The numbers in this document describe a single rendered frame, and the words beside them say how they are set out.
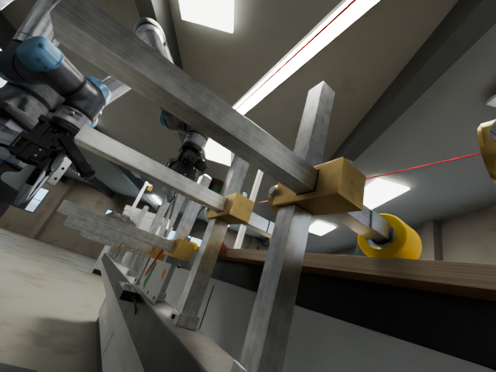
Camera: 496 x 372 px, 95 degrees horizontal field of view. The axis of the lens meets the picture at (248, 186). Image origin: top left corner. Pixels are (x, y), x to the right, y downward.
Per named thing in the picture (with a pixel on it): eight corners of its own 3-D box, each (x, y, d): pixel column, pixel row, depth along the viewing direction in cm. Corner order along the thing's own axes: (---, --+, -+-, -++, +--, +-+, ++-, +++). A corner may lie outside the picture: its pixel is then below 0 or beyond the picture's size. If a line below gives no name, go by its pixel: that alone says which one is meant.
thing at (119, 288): (116, 311, 57) (125, 292, 59) (111, 294, 75) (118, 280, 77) (136, 316, 59) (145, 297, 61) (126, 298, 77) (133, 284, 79)
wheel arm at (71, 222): (60, 226, 72) (69, 214, 74) (62, 227, 75) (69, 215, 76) (184, 268, 90) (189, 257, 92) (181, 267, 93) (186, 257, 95)
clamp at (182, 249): (173, 256, 62) (180, 238, 64) (160, 253, 73) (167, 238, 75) (190, 262, 64) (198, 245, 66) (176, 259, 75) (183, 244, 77)
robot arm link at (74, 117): (91, 129, 65) (91, 116, 58) (82, 142, 63) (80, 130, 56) (62, 114, 62) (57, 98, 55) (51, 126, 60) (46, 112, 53)
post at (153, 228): (126, 274, 104) (168, 189, 122) (125, 273, 108) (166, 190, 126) (136, 277, 106) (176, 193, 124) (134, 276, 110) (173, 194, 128)
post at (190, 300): (163, 360, 41) (243, 146, 60) (159, 353, 44) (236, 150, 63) (181, 363, 42) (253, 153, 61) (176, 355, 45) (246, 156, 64)
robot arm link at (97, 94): (75, 71, 62) (100, 97, 69) (49, 101, 57) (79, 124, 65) (96, 71, 59) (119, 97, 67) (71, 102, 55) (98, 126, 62)
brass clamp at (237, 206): (226, 212, 45) (234, 190, 47) (201, 218, 56) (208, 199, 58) (250, 224, 48) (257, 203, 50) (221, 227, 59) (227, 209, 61)
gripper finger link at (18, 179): (-13, 195, 48) (18, 159, 52) (21, 207, 51) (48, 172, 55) (-19, 193, 46) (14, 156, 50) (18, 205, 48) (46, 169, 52)
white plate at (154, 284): (152, 304, 56) (170, 263, 60) (136, 286, 77) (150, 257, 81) (154, 305, 56) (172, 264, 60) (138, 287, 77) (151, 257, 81)
